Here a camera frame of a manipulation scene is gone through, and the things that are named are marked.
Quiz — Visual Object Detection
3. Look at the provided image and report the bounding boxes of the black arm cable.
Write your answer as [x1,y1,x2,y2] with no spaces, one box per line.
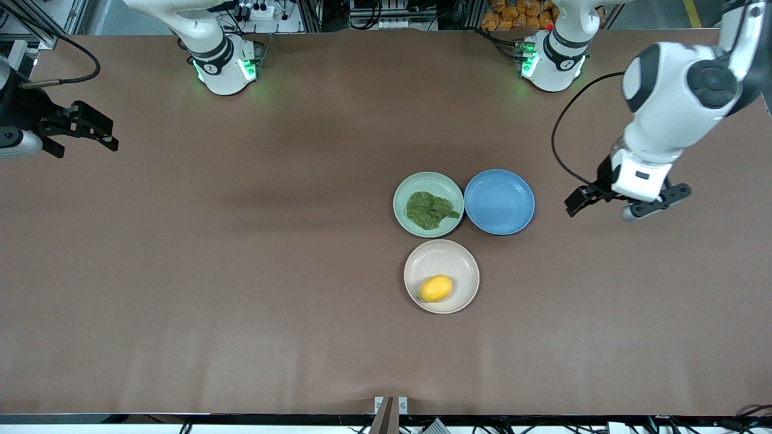
[551,71,626,189]
[0,11,101,90]

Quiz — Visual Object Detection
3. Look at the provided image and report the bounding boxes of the blue plate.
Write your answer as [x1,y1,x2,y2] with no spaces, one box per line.
[464,169,536,236]

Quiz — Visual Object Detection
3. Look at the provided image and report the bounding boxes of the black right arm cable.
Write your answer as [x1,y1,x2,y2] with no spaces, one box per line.
[0,11,101,90]

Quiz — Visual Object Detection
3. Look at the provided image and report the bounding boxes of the brown table cover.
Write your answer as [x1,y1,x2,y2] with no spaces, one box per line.
[0,29,772,417]

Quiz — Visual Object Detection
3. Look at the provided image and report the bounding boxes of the white power strip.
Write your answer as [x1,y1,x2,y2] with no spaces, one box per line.
[232,2,279,22]

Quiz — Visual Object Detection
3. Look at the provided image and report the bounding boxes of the black base cable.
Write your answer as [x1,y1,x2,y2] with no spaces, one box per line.
[476,25,524,62]

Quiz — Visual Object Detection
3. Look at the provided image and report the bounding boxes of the green lettuce leaf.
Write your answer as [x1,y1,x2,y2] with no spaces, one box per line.
[406,191,461,231]

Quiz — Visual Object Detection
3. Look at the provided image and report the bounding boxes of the brown camera stand pole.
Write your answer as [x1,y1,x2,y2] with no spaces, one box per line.
[369,396,396,434]

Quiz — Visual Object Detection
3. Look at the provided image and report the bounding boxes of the beige plate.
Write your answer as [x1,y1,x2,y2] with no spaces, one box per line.
[403,239,481,315]

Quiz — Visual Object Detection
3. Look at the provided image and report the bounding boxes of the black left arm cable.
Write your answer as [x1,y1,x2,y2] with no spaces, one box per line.
[551,71,626,189]

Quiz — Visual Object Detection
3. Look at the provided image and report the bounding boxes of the yellow lemon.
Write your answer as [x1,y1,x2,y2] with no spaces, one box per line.
[419,274,455,303]

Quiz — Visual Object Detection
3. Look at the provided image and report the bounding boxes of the bag of orange fruit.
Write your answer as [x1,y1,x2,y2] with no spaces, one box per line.
[480,0,557,32]

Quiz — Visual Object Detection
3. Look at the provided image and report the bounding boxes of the light green plate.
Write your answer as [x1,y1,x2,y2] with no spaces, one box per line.
[393,172,465,238]

